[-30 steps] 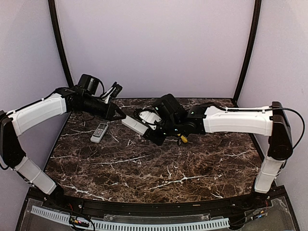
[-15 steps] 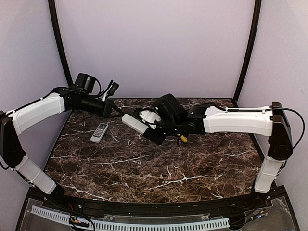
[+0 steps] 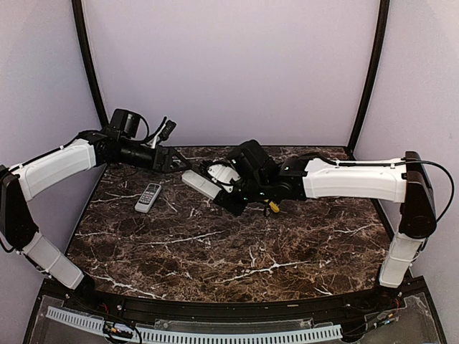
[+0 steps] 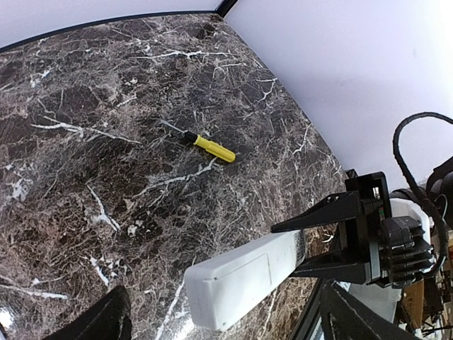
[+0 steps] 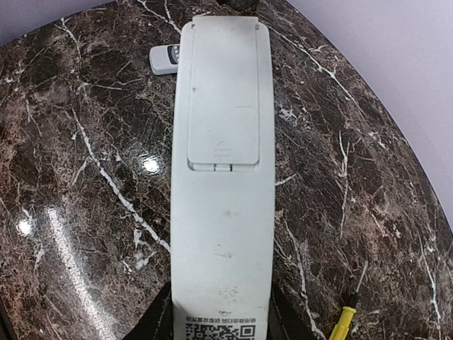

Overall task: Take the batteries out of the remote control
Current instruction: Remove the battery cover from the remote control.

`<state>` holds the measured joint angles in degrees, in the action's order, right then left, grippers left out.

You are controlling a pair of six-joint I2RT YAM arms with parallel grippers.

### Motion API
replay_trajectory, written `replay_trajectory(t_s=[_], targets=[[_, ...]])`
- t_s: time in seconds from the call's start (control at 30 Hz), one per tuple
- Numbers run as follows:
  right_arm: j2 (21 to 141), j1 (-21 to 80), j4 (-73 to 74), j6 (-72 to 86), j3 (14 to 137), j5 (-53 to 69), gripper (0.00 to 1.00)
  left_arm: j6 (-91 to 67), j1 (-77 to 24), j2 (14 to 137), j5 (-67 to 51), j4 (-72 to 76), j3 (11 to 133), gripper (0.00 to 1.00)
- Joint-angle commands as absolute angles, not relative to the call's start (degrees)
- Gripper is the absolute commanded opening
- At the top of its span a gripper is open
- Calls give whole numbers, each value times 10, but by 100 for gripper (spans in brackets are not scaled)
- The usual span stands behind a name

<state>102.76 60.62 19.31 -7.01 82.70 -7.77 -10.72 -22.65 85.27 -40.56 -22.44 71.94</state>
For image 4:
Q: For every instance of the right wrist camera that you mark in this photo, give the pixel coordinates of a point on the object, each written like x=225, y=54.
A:
x=405, y=249

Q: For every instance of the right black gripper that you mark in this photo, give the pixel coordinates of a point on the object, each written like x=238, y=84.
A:
x=364, y=206

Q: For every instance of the black front rail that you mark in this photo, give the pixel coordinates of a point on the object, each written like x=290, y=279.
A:
x=333, y=313

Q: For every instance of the right black frame post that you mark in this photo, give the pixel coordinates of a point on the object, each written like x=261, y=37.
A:
x=224, y=7

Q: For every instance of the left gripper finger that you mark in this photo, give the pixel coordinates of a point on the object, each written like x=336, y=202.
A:
x=109, y=318

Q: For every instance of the white slim remote control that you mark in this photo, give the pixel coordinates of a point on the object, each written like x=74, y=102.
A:
x=224, y=289

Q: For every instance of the yellow handled screwdriver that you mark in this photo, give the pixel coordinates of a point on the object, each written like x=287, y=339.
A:
x=209, y=146

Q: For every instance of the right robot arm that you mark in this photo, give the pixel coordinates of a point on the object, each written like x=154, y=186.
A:
x=433, y=193

